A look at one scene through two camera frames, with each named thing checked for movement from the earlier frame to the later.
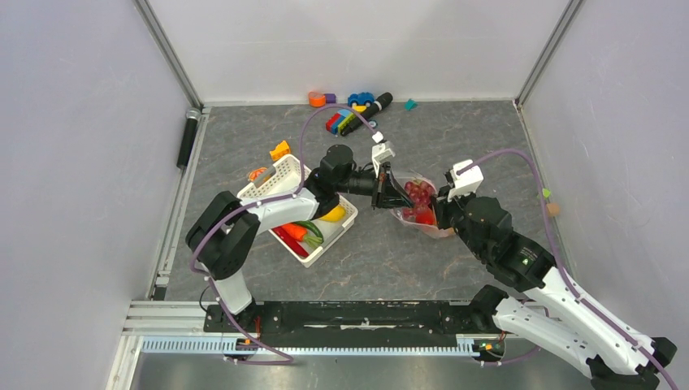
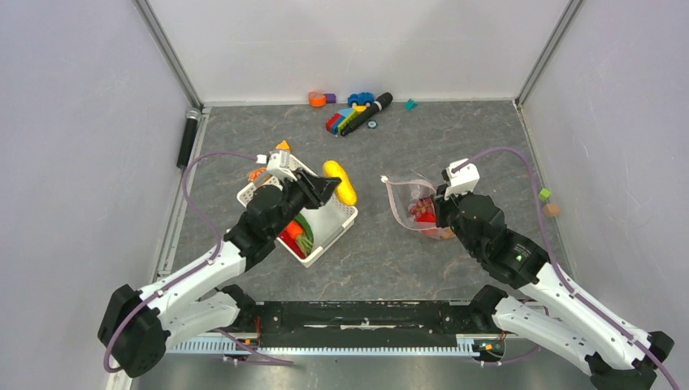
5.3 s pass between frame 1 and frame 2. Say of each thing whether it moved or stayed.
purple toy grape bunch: moved
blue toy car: stayed
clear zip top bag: stayed
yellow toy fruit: moved
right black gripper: stayed
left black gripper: moved
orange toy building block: stayed
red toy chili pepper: stayed
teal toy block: stayed
